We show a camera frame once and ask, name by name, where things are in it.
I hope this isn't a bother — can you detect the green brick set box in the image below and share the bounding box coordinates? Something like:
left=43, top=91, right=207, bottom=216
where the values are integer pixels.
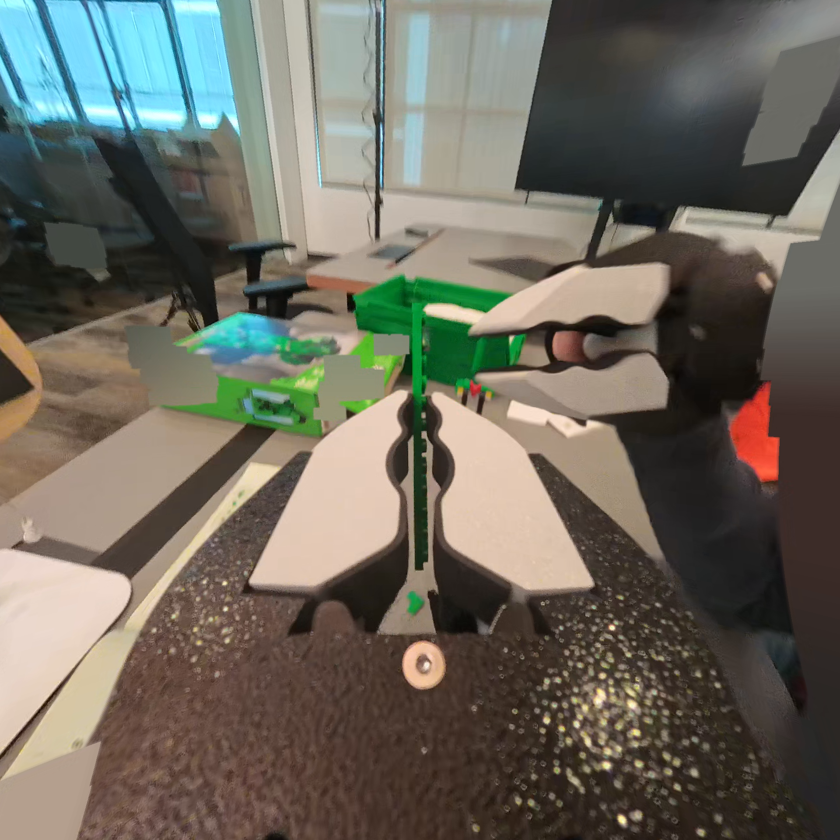
left=163, top=311, right=403, bottom=438

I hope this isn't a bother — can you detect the building instruction booklet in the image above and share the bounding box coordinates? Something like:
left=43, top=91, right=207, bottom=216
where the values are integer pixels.
left=7, top=460, right=292, bottom=788

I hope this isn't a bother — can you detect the black easel stand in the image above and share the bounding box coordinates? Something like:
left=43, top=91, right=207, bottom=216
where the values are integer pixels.
left=92, top=132, right=227, bottom=332

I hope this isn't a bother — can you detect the black office chair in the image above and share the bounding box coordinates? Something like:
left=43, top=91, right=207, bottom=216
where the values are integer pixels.
left=229, top=238, right=311, bottom=317

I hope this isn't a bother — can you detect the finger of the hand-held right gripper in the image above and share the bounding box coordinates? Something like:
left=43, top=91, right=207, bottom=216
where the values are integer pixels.
left=470, top=263, right=674, bottom=340
left=478, top=344, right=674, bottom=420

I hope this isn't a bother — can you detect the green studded brick plate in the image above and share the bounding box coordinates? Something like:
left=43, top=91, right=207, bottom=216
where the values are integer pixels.
left=409, top=305, right=435, bottom=573

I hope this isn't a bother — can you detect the orange traffic cone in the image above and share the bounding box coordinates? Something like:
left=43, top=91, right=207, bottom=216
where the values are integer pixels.
left=729, top=381, right=791, bottom=489

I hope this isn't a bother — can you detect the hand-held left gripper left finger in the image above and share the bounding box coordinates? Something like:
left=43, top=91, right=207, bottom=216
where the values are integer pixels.
left=250, top=390, right=412, bottom=599

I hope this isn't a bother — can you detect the person's right forearm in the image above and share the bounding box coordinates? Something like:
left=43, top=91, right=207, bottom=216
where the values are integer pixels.
left=617, top=401, right=804, bottom=683

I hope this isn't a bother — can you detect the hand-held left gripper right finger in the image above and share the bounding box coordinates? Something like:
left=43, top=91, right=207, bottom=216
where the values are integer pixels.
left=431, top=394, right=595, bottom=599

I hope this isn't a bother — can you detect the green plastic bin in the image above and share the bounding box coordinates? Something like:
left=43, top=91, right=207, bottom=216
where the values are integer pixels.
left=355, top=273, right=527, bottom=383

